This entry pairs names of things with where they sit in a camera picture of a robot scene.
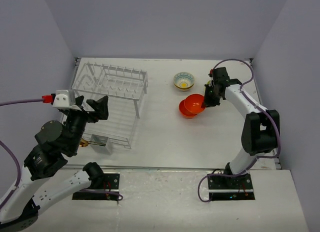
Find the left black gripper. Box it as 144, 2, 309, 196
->
66, 94, 110, 153

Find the orange bowl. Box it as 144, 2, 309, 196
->
178, 100, 204, 119
183, 94, 206, 114

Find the floral patterned white bowl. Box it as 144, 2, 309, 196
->
174, 85, 194, 92

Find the yellow dotted white bowl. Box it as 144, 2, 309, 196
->
173, 72, 195, 87

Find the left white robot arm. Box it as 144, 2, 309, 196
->
0, 90, 109, 231

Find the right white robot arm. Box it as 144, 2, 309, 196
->
202, 67, 281, 188

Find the golden spoon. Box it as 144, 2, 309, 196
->
79, 138, 106, 147

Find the clear cutlery holder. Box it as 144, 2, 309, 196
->
89, 134, 113, 155

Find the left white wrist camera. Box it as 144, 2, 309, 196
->
52, 90, 81, 111

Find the white wire dish rack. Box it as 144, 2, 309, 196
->
72, 62, 148, 149

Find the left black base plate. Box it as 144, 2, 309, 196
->
72, 173, 123, 202

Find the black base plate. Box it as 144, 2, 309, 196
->
207, 173, 255, 201
72, 173, 123, 202

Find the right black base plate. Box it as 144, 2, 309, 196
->
207, 173, 255, 201

